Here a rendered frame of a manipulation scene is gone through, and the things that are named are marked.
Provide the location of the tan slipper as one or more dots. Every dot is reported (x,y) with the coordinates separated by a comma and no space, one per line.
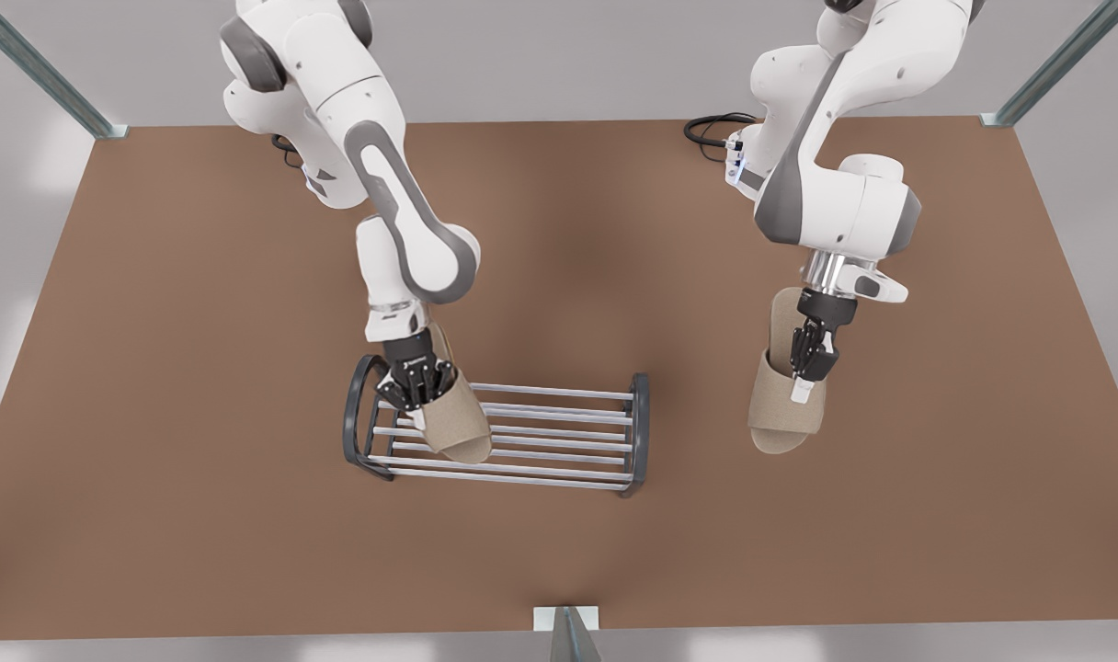
(785,405)
(455,414)

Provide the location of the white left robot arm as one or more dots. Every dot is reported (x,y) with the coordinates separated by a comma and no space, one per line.
(835,198)

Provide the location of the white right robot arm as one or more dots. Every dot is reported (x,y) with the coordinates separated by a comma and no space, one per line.
(375,165)

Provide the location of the dark grey shoe rack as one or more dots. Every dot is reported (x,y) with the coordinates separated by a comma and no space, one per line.
(522,432)

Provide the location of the silver frame post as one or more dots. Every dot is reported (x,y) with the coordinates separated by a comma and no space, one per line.
(39,64)
(570,634)
(1055,64)

